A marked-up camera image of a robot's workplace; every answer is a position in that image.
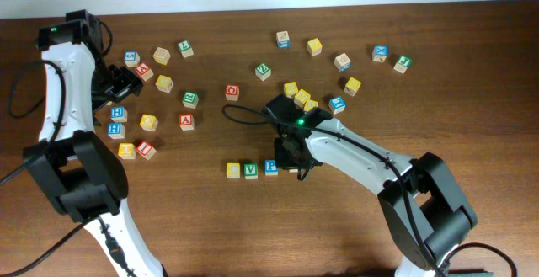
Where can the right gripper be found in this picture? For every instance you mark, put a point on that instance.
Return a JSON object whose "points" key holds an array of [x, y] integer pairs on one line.
{"points": [[286, 157]]}

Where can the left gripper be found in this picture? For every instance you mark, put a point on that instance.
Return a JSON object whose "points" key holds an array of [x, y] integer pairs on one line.
{"points": [[125, 84]]}

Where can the blue P block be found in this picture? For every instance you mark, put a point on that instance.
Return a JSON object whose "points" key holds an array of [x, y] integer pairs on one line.
{"points": [[270, 167]]}

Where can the green V block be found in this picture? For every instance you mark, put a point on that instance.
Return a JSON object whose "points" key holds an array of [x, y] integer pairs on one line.
{"points": [[251, 170]]}

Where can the yellow C block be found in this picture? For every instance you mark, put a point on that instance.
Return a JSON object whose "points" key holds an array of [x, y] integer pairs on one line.
{"points": [[233, 170]]}

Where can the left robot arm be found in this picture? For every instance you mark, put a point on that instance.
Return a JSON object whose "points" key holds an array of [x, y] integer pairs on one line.
{"points": [[79, 175]]}

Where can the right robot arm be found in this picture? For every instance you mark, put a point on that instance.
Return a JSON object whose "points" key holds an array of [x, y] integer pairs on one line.
{"points": [[426, 211]]}

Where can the red A block upper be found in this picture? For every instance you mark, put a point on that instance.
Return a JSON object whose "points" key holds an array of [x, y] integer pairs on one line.
{"points": [[144, 71]]}

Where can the red a block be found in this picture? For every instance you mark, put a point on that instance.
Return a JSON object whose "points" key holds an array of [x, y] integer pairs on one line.
{"points": [[186, 122], [144, 71]]}

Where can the blue number 5 block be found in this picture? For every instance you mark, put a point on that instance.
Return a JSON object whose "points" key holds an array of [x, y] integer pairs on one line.
{"points": [[131, 59]]}

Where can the blue H block upper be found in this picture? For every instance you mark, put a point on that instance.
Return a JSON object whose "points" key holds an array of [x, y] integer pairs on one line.
{"points": [[118, 114]]}

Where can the blue h block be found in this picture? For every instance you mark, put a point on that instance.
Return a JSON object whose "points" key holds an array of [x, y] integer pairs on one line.
{"points": [[116, 130], [118, 114]]}

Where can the yellow block upper left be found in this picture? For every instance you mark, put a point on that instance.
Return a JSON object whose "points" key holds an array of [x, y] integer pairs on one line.
{"points": [[164, 83]]}

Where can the blue H block lower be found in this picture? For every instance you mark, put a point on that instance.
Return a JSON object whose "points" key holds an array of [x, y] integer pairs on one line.
{"points": [[116, 130]]}

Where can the plain wood yellow-side block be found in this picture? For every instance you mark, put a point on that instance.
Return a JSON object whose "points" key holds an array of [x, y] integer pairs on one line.
{"points": [[161, 56]]}

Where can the yellow block middle left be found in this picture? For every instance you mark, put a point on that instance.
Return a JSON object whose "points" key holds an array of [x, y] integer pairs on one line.
{"points": [[148, 122]]}

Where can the yellow block cluster lower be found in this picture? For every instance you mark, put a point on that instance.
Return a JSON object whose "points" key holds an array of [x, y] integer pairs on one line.
{"points": [[309, 105]]}

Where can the yellow block cluster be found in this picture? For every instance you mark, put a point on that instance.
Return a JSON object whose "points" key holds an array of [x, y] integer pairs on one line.
{"points": [[290, 89], [309, 105], [301, 98]]}

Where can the yellow block cluster middle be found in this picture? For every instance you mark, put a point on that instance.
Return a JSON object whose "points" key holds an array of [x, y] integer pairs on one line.
{"points": [[301, 98]]}

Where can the yellow block cluster left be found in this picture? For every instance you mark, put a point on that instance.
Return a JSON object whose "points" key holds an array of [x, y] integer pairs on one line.
{"points": [[290, 89]]}

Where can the blue E block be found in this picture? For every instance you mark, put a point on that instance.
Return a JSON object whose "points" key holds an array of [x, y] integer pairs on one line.
{"points": [[336, 105]]}

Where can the yellow D block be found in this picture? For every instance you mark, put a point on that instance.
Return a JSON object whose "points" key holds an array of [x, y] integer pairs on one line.
{"points": [[127, 151]]}

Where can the red I block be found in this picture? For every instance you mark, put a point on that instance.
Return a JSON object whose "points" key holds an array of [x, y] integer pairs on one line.
{"points": [[146, 150]]}

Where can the green L block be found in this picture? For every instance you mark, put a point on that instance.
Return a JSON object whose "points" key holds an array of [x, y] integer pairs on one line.
{"points": [[185, 48]]}

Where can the red A block lower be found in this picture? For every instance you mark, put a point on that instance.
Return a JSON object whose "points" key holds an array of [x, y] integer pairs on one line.
{"points": [[186, 122]]}

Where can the red O block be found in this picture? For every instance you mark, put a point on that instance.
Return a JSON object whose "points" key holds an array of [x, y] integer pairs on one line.
{"points": [[232, 92]]}

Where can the green Z block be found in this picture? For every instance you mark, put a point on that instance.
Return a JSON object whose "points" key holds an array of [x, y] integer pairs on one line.
{"points": [[263, 71]]}

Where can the yellow block right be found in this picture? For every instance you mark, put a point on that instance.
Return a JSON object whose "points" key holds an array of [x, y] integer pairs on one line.
{"points": [[352, 86]]}

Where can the wood block blue side right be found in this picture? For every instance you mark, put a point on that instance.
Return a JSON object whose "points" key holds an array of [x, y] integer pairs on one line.
{"points": [[342, 62]]}

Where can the wood block blue side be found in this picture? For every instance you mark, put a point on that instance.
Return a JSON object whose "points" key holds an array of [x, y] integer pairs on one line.
{"points": [[342, 62], [283, 39]]}

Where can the yellow block top centre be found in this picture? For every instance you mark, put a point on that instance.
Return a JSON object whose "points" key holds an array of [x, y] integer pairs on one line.
{"points": [[314, 47]]}

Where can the blue X block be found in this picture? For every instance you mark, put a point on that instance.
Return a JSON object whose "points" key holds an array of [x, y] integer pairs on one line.
{"points": [[380, 53]]}

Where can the green J block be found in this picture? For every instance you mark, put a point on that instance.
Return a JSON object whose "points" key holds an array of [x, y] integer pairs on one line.
{"points": [[402, 64]]}

